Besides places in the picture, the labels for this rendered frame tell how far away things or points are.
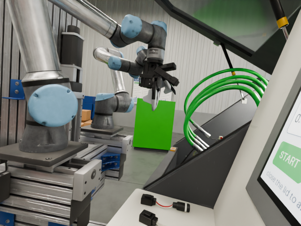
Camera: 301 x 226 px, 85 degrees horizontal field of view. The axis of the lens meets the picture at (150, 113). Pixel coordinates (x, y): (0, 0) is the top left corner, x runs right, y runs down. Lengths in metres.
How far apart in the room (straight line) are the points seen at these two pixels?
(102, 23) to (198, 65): 6.87
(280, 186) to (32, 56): 0.55
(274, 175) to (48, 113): 0.48
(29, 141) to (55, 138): 0.07
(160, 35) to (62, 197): 0.68
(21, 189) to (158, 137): 3.59
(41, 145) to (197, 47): 7.36
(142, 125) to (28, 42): 3.67
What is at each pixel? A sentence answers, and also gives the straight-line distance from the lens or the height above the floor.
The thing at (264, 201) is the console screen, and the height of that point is 1.13.
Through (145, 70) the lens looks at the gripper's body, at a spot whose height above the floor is 1.37.
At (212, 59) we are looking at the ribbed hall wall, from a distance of 7.68.
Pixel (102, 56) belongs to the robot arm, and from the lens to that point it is 1.15.
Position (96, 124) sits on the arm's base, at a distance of 1.07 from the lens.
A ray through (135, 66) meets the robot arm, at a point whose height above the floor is 1.44.
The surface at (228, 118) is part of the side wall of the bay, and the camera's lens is 1.12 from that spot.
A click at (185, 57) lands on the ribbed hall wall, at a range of 7.52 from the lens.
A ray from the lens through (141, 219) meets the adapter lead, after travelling 0.42.
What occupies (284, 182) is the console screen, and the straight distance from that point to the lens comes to 0.25.
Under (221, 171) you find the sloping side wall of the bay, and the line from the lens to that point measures 0.48.
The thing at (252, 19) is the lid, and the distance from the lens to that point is 0.88.
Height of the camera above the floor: 1.24
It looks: 4 degrees down
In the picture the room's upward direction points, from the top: 6 degrees clockwise
